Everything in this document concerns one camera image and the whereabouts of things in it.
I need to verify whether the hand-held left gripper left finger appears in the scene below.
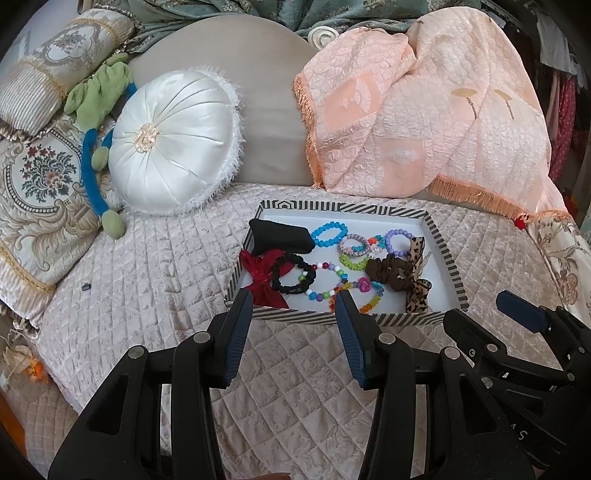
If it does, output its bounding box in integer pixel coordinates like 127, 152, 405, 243
47, 290, 254, 480

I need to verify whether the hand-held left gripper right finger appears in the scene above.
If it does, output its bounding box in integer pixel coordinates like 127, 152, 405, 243
335, 291, 539, 480

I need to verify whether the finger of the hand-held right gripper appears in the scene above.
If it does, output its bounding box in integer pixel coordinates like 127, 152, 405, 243
443, 308, 570, 385
495, 290, 585, 343

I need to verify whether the rainbow heart bead bracelet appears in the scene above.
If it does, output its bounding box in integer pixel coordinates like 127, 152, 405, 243
329, 277, 385, 315

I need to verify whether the striped rectangular tray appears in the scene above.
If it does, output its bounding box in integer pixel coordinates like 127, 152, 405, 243
225, 199, 469, 326

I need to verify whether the red velvet hair bow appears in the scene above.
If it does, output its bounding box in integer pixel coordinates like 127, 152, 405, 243
239, 248, 296, 308

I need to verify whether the green bead bracelet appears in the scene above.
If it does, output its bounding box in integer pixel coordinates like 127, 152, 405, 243
339, 254, 370, 273

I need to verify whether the pink grey spiral bracelet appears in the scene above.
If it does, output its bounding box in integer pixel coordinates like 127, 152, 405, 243
338, 234, 370, 259

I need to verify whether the black scrunchie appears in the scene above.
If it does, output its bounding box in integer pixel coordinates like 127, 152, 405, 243
270, 253, 317, 295

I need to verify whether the purple bead bracelet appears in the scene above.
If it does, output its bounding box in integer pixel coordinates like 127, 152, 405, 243
384, 228, 416, 256

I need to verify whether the black fabric hair bow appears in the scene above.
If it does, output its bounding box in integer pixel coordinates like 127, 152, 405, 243
248, 219, 317, 256

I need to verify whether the blue bead bracelet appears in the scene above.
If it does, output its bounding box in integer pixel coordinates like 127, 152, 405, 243
310, 222, 347, 252

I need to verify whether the leopard print hair bow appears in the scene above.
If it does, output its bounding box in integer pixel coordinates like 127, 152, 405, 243
404, 235, 432, 313

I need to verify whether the cream floral satin cloth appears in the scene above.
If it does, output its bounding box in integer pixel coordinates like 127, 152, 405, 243
526, 215, 591, 315

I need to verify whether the brown scrunchie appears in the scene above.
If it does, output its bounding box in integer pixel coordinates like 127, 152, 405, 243
366, 255, 414, 292

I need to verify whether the row of hanging clothes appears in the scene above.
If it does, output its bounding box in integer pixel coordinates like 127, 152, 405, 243
508, 4, 587, 185

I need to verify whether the white round satin cushion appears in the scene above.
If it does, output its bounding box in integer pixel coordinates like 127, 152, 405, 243
108, 69, 245, 217

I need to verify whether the cream and orange tassel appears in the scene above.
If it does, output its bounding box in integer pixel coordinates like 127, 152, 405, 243
0, 342, 47, 384

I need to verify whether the peach fringed blanket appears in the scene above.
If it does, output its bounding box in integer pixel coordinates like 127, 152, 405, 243
293, 11, 575, 224

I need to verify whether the floral embroidered pillow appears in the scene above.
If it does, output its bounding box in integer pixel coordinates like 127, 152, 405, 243
0, 113, 123, 324

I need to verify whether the beige padded headboard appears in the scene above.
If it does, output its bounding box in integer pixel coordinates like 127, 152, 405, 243
127, 16, 333, 190

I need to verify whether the green and blue plush toy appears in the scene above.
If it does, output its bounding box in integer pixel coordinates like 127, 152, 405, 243
64, 53, 139, 240

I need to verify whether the grey green damask fabric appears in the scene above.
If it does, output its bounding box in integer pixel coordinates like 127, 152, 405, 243
76, 0, 467, 56

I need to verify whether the striped floral bolster pillow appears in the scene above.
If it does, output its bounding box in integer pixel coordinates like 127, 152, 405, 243
0, 8, 137, 139

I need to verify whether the multicolour bead bracelet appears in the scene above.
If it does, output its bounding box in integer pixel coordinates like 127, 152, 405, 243
298, 261, 349, 301

